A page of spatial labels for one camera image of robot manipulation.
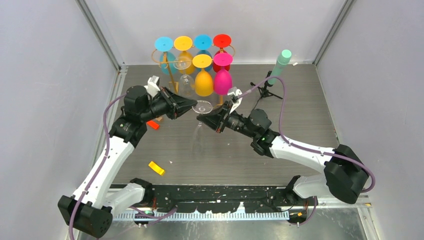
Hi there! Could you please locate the yellow wine glass front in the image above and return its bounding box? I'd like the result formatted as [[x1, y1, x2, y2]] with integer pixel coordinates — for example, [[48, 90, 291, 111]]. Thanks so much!
[[192, 54, 214, 97]]

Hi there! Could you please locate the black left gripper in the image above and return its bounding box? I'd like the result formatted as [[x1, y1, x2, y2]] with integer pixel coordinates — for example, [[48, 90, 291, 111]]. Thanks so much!
[[141, 87, 198, 123]]

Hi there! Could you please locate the small black tripod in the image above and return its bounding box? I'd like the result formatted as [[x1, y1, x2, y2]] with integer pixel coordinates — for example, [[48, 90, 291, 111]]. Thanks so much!
[[257, 81, 283, 101]]

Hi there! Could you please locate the yellow wine glass back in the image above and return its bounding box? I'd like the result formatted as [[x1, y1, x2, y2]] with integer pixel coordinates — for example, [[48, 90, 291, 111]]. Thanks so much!
[[174, 36, 196, 75]]

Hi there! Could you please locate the clear wine glass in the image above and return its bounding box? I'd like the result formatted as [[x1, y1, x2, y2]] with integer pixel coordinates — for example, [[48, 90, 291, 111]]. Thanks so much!
[[191, 100, 213, 157], [173, 56, 194, 97]]

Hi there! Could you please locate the mint green bottle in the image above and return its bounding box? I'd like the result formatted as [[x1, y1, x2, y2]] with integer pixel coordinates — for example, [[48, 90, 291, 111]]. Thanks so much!
[[267, 49, 292, 77]]

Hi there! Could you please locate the blue wine glass left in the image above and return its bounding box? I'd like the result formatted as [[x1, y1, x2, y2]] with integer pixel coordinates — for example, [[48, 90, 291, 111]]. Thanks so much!
[[154, 36, 177, 75]]

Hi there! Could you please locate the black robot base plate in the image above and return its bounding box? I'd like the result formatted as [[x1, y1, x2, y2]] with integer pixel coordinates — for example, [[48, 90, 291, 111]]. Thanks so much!
[[145, 184, 314, 214]]

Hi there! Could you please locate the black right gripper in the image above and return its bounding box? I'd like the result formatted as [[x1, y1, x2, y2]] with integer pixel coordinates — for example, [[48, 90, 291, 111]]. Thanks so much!
[[198, 100, 258, 139]]

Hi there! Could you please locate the blue wine glass right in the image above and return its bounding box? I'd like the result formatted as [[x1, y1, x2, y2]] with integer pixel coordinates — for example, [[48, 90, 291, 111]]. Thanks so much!
[[193, 34, 213, 57]]

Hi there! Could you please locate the yellow wine glass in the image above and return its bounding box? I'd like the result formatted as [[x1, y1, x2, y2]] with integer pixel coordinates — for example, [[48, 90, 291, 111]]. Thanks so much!
[[174, 36, 196, 75], [192, 54, 214, 97]]

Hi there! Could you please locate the yellow block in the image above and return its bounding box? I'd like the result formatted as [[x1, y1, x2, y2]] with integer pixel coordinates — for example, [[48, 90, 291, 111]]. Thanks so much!
[[148, 161, 166, 176]]

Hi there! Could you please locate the orange red block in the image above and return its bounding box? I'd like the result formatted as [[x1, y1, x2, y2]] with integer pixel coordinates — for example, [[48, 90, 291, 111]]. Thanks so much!
[[146, 120, 160, 130]]

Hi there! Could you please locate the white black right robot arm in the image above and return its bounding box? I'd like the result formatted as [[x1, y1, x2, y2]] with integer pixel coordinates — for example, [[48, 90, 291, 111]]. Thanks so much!
[[197, 101, 370, 205]]

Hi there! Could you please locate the red wine glass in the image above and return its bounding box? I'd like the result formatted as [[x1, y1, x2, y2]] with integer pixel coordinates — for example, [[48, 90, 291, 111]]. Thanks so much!
[[212, 33, 232, 73]]

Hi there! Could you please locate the gold wire glass rack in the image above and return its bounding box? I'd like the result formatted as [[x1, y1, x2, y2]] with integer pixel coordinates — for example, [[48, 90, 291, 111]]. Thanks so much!
[[151, 45, 236, 107]]

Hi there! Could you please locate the aluminium frame rail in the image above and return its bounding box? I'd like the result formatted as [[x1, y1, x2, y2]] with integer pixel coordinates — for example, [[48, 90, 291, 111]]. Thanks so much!
[[112, 195, 372, 222]]

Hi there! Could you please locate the pink wine glass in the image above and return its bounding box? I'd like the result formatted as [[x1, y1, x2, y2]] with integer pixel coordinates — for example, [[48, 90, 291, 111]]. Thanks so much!
[[213, 52, 233, 96]]

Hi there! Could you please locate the blue wine glass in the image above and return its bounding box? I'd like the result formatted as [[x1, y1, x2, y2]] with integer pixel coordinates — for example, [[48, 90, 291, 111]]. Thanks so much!
[[154, 36, 177, 75], [193, 34, 213, 57]]

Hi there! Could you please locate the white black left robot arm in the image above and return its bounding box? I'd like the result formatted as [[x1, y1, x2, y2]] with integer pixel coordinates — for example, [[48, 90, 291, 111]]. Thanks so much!
[[57, 85, 198, 240]]

